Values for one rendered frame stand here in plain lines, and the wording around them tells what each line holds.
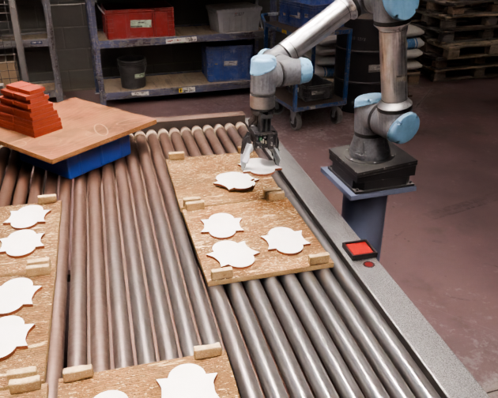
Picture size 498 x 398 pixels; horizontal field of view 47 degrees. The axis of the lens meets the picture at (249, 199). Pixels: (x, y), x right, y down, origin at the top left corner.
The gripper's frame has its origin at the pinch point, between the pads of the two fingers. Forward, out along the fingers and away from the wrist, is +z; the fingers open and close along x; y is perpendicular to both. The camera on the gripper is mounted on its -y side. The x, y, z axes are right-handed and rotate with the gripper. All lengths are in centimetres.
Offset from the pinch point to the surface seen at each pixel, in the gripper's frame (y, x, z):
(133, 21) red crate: -412, -20, 30
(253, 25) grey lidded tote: -426, 100, 41
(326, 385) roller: 81, -6, 13
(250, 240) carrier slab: 24.5, -8.5, 11.9
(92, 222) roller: 0, -54, 14
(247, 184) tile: -8.8, -1.8, 10.6
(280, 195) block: 1.7, 6.6, 10.5
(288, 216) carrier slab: 13.3, 6.2, 12.0
